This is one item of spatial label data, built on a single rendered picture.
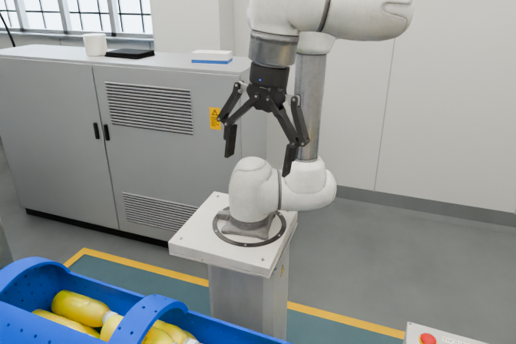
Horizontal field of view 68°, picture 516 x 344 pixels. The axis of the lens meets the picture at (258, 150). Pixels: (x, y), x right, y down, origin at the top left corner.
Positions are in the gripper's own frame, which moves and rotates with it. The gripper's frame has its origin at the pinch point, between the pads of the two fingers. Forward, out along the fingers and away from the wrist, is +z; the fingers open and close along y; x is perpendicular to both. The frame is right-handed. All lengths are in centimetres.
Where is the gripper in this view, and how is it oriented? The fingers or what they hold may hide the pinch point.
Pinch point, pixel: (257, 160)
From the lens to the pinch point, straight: 80.8
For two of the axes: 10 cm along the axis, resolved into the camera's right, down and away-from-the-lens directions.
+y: -8.8, -2.8, 3.8
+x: -4.6, 2.9, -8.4
